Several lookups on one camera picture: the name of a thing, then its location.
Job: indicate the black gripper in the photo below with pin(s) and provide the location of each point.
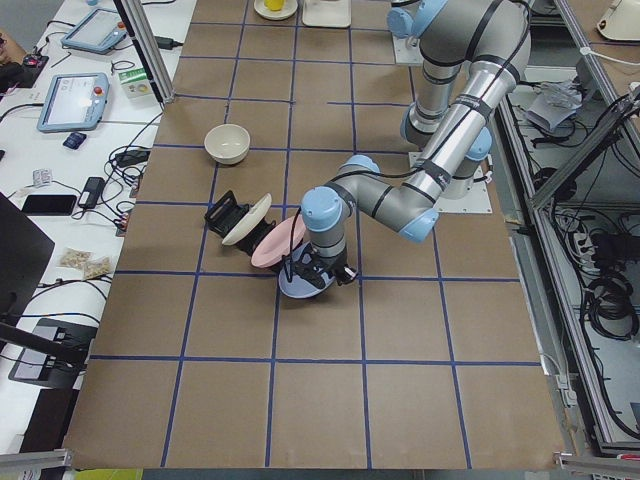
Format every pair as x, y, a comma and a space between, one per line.
334, 264

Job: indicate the blue plate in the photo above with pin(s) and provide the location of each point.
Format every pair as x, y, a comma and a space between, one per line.
298, 288

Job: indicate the pink plate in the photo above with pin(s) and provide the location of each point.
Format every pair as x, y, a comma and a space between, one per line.
284, 238

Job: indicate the cream white plate in rack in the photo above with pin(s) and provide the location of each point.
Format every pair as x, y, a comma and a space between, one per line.
252, 221

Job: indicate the black plate rack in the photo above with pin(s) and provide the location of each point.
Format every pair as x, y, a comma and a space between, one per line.
226, 213

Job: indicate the cream plate with lemon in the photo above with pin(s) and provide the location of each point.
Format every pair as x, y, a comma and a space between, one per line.
290, 8

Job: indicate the cream white bowl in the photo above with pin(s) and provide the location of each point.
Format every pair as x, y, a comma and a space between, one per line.
227, 144

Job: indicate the black power adapter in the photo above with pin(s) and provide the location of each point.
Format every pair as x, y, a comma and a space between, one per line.
91, 193

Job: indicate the snack bags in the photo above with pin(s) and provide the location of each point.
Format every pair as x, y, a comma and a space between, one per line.
90, 266

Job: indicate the cream white tray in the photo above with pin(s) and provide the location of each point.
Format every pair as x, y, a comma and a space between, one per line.
326, 13

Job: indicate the green white box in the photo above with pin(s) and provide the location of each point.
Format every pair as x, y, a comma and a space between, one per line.
135, 83

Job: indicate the black smartphone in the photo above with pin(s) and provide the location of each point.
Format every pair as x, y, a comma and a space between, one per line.
49, 204

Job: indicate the yellow lemon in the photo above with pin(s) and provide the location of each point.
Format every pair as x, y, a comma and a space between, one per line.
274, 5

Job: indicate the black monitor stand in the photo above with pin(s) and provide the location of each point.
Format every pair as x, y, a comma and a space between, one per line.
54, 352

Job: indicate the near teach pendant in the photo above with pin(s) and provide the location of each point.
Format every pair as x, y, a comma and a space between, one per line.
74, 102

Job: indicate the teach pendant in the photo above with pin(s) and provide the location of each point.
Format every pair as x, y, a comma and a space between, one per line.
74, 102
98, 32

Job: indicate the far teach pendant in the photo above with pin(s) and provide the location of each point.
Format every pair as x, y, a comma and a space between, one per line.
98, 32

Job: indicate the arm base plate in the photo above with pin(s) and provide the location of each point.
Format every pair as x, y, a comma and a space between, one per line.
467, 192
407, 51

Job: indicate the aluminium frame post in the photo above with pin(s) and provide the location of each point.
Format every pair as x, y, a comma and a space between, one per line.
139, 30

